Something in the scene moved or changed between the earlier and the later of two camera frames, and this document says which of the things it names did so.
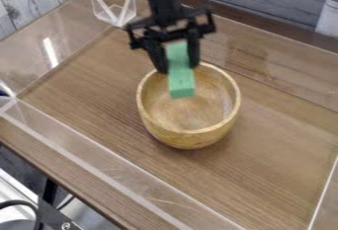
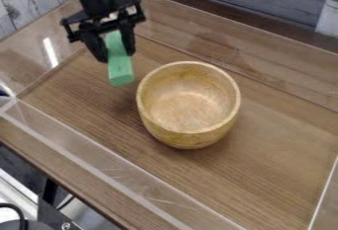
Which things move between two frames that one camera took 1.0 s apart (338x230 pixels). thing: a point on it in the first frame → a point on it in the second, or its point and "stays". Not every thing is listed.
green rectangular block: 180,73 → 120,61
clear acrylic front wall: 100,173 stays
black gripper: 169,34 → 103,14
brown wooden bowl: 189,122 stays
